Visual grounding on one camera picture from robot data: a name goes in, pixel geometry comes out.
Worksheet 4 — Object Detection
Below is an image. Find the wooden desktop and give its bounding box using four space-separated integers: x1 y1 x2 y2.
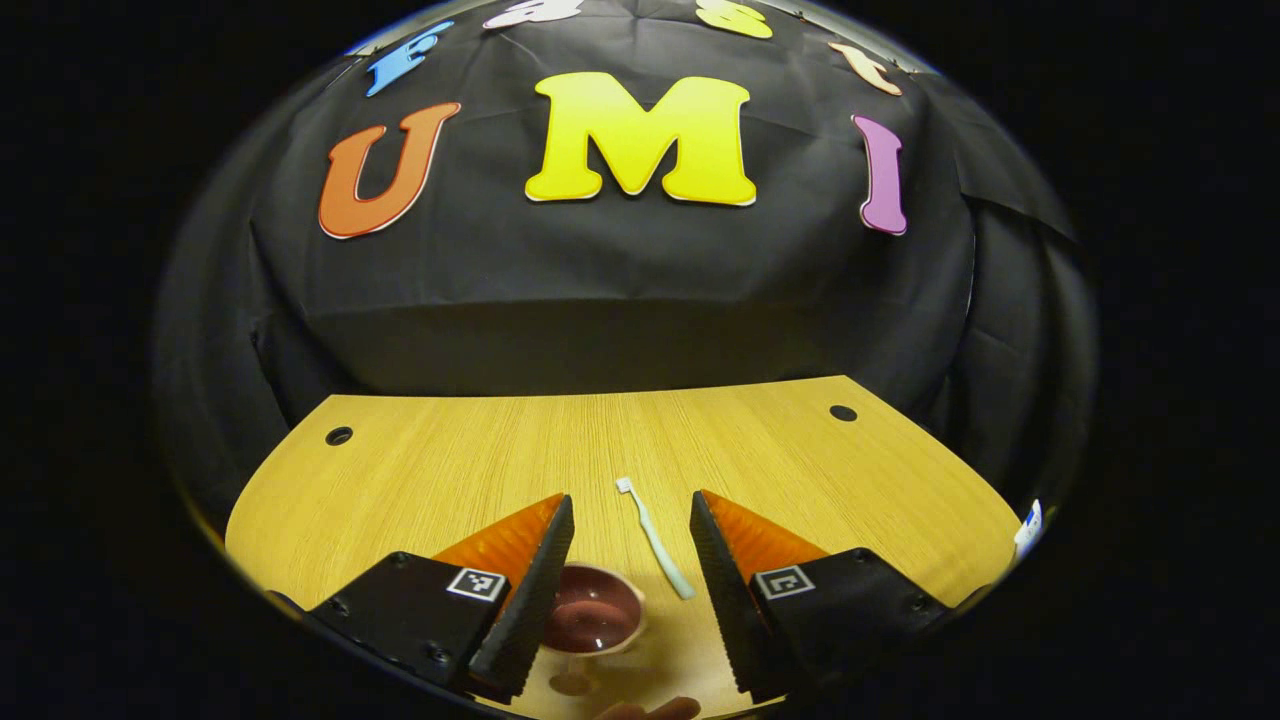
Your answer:
225 375 1023 720

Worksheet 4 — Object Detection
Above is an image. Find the light blue toothbrush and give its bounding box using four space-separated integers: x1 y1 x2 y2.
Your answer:
615 477 697 601

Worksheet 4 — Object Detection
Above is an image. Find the white toothpaste tube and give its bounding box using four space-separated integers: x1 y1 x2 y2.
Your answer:
1013 498 1045 559

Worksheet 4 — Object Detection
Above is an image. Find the tan cup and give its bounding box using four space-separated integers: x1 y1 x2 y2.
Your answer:
540 563 648 697

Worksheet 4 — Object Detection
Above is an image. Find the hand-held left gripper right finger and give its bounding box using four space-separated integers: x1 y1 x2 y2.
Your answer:
688 490 951 703

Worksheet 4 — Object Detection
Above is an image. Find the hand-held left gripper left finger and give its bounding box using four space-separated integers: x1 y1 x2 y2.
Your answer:
305 492 576 704

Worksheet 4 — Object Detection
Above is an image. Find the black backdrop cloth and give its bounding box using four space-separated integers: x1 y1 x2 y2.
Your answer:
155 0 1099 521

